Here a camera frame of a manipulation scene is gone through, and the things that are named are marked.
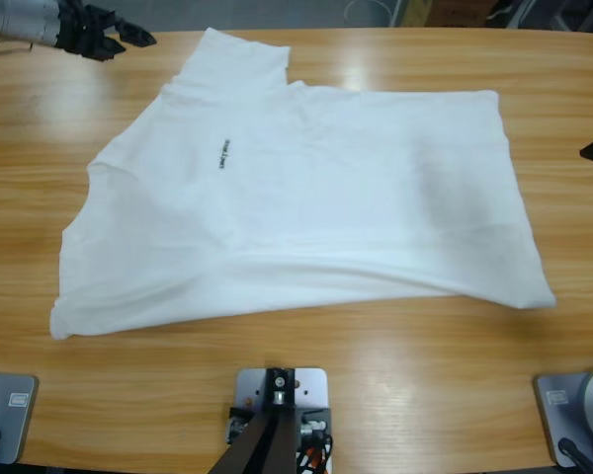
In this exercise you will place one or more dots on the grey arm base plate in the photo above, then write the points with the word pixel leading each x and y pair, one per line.
pixel 568 419
pixel 10 419

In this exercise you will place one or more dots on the brown cardboard box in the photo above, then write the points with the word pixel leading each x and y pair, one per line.
pixel 417 10

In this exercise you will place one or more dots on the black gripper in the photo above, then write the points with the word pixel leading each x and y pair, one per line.
pixel 81 27

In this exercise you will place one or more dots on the grey metal frame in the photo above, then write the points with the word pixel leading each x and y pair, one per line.
pixel 558 15

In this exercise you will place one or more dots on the white mounting block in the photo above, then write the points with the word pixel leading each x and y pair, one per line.
pixel 313 390

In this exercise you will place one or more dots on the white t-shirt with small print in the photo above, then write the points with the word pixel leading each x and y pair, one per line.
pixel 301 197

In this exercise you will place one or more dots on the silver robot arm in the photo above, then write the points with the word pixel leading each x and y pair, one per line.
pixel 20 20

